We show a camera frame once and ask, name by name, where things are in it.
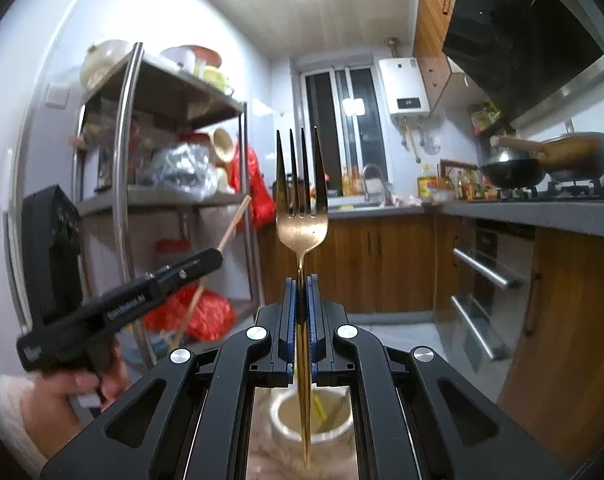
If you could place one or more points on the white water heater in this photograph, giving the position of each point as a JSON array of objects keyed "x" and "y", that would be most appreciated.
[{"x": 404, "y": 87}]

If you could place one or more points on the metal storage shelf rack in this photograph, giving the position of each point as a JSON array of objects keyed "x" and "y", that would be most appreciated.
[{"x": 143, "y": 83}]

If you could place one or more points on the red plastic bag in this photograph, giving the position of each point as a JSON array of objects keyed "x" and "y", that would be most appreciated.
[{"x": 211, "y": 320}]

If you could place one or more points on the black wok pan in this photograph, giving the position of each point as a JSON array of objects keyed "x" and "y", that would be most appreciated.
[{"x": 508, "y": 168}]

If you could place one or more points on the yellow plastic scoop in holder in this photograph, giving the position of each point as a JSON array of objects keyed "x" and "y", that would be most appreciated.
[{"x": 321, "y": 408}]

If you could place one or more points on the gold metal fork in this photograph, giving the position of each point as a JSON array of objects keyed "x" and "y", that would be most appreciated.
[{"x": 302, "y": 225}]

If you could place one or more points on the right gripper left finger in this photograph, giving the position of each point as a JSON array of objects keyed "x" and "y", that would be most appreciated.
[{"x": 189, "y": 417}]

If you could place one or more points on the clear plastic bag on shelf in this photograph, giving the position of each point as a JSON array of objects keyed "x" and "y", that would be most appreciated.
[{"x": 184, "y": 167}]

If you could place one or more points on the white bowl on shelf top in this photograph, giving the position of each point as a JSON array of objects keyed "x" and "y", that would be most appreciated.
[{"x": 100, "y": 59}]

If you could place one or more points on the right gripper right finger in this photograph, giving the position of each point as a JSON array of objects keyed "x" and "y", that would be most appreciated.
[{"x": 415, "y": 416}]

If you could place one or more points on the kitchen sink faucet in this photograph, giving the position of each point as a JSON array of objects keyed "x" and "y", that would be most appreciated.
[{"x": 376, "y": 189}]

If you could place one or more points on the left hand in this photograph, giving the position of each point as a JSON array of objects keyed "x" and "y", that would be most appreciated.
[{"x": 48, "y": 418}]

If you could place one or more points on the kitchen window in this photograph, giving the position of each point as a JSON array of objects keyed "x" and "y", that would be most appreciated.
[{"x": 342, "y": 104}]

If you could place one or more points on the kitchen counter with wood cabinets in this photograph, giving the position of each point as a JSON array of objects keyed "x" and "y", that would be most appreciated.
[{"x": 400, "y": 268}]

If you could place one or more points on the brown cooking pot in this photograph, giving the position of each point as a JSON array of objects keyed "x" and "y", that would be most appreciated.
[{"x": 572, "y": 157}]

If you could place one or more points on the black range hood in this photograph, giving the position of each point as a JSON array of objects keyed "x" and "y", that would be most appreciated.
[{"x": 525, "y": 54}]

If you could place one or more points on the oven with steel handles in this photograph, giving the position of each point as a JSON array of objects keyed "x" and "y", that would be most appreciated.
[{"x": 491, "y": 300}]

